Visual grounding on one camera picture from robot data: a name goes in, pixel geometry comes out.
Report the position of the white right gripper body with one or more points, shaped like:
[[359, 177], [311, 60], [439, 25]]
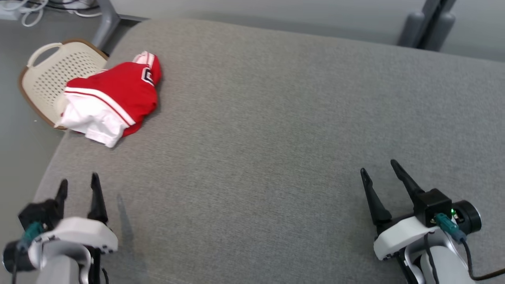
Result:
[[398, 234]]

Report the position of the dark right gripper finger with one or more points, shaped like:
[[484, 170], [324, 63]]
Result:
[[376, 205], [406, 183]]

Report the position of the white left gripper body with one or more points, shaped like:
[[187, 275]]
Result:
[[79, 232]]

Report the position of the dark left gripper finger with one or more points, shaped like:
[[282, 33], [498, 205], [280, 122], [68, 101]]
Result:
[[61, 197], [96, 201]]

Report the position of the red jersey white sleeves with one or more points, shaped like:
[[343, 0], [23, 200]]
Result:
[[122, 86]]

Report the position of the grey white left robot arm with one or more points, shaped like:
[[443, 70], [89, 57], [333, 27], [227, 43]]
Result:
[[63, 264]]

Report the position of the beige perforated laundry basket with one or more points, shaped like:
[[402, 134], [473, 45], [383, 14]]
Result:
[[51, 75]]

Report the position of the grey metal table leg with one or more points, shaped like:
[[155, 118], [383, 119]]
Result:
[[107, 21]]

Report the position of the white power strip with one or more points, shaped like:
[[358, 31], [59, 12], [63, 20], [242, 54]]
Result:
[[8, 14]]

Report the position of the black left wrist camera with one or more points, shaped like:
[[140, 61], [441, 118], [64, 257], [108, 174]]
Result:
[[39, 213]]

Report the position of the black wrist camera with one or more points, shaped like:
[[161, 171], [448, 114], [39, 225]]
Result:
[[39, 213], [434, 205]]

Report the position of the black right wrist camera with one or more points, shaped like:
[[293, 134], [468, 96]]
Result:
[[434, 205]]

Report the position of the grey cylinder post foot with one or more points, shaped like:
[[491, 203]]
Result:
[[412, 29], [442, 33]]

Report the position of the grey partition post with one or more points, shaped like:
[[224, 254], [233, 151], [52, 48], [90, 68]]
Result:
[[436, 19]]

